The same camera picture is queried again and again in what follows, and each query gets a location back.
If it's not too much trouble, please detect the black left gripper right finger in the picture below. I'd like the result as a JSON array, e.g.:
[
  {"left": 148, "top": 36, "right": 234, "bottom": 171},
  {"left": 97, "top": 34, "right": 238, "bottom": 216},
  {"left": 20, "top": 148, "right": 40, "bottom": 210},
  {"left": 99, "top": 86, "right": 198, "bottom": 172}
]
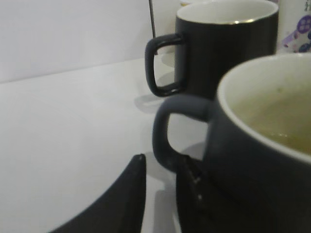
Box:
[{"left": 176, "top": 155, "right": 217, "bottom": 233}]

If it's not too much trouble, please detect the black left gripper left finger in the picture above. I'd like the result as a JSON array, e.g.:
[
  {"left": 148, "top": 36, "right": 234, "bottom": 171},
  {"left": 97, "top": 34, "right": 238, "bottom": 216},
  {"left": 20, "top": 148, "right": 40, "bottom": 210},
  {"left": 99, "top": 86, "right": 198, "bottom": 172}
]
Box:
[{"left": 52, "top": 154, "right": 146, "bottom": 233}]

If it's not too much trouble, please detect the dark grey round mug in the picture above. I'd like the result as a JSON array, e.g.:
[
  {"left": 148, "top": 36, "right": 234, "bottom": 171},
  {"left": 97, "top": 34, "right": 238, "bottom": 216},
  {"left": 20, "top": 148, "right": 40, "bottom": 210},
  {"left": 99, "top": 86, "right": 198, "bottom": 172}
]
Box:
[{"left": 152, "top": 53, "right": 311, "bottom": 233}]

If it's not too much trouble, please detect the black tapered mug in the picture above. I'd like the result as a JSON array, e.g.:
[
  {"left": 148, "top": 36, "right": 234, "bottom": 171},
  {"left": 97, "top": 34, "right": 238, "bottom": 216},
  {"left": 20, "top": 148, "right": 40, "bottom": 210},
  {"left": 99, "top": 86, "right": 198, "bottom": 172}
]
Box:
[{"left": 145, "top": 0, "right": 279, "bottom": 100}]

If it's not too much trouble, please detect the white milk drink bottle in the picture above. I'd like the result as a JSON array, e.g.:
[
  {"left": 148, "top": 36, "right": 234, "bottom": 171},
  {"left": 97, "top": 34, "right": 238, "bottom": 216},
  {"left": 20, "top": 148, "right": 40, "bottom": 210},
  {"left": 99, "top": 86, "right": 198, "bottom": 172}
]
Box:
[{"left": 277, "top": 0, "right": 311, "bottom": 53}]

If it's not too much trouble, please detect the thin black cable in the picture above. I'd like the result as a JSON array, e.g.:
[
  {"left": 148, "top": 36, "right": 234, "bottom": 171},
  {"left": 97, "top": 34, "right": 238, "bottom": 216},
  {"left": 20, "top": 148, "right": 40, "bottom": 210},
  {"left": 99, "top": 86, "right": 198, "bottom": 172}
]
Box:
[{"left": 148, "top": 0, "right": 156, "bottom": 39}]

